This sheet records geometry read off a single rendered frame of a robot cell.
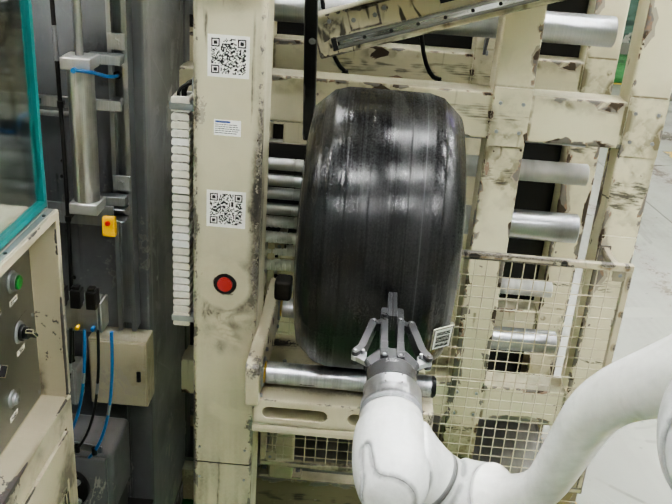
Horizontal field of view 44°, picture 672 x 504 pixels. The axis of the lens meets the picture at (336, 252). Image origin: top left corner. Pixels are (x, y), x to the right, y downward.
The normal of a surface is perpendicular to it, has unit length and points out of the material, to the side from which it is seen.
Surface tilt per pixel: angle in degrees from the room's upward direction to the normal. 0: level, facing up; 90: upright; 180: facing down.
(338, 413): 90
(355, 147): 38
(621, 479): 0
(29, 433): 0
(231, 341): 90
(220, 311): 90
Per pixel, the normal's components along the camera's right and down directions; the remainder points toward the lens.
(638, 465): 0.07, -0.91
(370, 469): -0.66, -0.46
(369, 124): 0.04, -0.64
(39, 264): -0.05, 0.40
